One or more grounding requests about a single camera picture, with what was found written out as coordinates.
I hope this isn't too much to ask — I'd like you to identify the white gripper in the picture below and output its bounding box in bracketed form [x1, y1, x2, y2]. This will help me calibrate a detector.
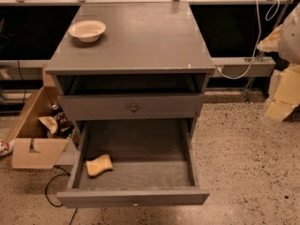
[257, 25, 300, 121]

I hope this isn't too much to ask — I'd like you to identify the yellow sponge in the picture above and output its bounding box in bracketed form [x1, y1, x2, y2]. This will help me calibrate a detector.
[86, 155, 113, 177]

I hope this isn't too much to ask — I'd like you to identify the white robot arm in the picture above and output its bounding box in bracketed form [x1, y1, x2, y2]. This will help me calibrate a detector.
[257, 5, 300, 122]

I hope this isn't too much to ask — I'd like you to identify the grey wooden drawer cabinet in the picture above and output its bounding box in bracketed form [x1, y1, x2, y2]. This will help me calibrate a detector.
[45, 1, 216, 138]

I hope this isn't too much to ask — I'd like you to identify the open grey middle drawer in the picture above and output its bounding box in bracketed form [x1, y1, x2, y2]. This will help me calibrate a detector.
[57, 119, 210, 208]

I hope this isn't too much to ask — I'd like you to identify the closed grey top drawer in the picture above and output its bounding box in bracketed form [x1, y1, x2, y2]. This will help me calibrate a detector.
[58, 94, 203, 121]

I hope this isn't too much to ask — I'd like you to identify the white ceramic bowl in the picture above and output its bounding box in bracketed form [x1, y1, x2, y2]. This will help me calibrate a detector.
[67, 21, 106, 43]

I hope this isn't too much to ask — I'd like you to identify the dark soda can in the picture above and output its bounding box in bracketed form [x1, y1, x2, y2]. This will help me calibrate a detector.
[52, 104, 63, 115]

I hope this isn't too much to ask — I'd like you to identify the crumpled snack bag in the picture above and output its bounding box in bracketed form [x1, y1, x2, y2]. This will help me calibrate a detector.
[38, 116, 58, 134]

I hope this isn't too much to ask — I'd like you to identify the open cardboard box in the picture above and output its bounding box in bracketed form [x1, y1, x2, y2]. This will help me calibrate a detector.
[4, 64, 75, 169]

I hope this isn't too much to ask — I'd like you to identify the red white bag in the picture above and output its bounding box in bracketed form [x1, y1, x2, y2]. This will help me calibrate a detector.
[0, 140, 15, 157]

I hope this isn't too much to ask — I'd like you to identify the white cable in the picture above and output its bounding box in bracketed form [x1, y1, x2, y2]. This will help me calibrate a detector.
[215, 0, 281, 81]

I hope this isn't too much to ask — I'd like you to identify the black floor cable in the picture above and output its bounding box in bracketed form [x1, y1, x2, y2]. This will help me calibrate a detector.
[44, 165, 79, 225]

